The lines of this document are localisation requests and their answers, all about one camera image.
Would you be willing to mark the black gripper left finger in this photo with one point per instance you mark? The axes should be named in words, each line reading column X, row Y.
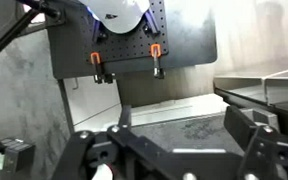
column 129, row 156

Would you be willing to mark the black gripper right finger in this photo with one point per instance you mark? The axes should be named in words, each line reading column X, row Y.
column 264, row 147

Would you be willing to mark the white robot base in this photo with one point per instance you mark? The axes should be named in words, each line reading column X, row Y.
column 118, row 16

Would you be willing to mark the black perforated mounting board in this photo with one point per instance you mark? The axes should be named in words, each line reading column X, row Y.
column 185, row 29

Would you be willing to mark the left orange-handled clamp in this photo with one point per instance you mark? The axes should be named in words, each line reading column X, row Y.
column 96, row 61

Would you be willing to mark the orange-handled clamp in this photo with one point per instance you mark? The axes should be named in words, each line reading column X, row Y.
column 96, row 61
column 155, row 50

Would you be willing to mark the right orange-handled clamp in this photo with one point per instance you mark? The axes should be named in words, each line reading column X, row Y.
column 155, row 50

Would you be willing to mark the black camera box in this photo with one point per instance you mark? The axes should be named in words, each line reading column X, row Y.
column 16, row 156

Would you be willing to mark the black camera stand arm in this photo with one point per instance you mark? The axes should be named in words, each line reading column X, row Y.
column 36, row 8

